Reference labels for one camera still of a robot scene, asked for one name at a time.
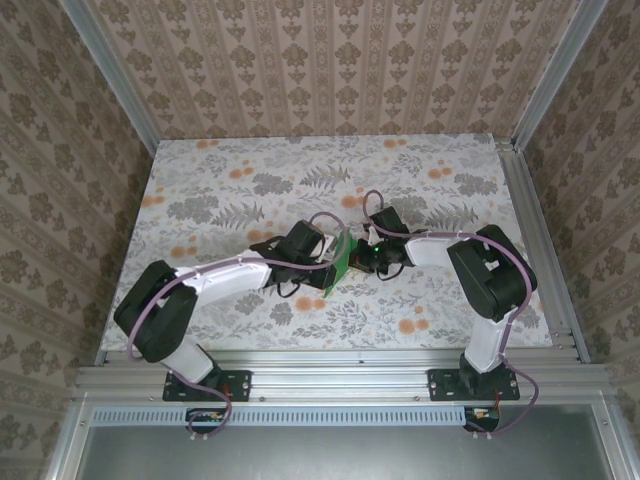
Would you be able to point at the green paper sheet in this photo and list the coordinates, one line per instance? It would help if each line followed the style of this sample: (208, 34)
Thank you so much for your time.
(345, 250)

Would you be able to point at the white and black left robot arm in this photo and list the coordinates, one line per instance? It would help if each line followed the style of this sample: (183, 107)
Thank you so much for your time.
(225, 277)

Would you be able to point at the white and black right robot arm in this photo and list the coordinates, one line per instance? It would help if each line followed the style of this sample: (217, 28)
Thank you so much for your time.
(490, 280)

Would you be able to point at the floral patterned table cover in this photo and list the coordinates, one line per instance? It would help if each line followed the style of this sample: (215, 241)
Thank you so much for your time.
(225, 165)

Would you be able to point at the grey metal panel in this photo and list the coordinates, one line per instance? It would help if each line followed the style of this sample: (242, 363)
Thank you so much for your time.
(325, 455)

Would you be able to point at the small black connector board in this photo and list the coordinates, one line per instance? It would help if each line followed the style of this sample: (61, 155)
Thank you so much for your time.
(205, 417)
(482, 417)

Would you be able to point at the long aluminium base rail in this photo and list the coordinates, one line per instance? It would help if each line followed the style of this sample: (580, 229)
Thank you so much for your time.
(350, 380)

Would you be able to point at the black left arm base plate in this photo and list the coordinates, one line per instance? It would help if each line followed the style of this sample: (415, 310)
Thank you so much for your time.
(235, 385)

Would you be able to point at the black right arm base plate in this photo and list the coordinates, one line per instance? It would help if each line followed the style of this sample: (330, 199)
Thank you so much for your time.
(442, 385)

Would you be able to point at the aluminium side rail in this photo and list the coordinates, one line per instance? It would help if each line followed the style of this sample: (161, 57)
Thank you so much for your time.
(542, 250)

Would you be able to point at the aluminium frame post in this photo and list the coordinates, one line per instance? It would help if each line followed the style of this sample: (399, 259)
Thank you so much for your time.
(115, 80)
(550, 75)

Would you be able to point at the short aluminium frame rail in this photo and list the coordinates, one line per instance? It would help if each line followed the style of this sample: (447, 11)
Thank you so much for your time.
(605, 450)
(65, 450)

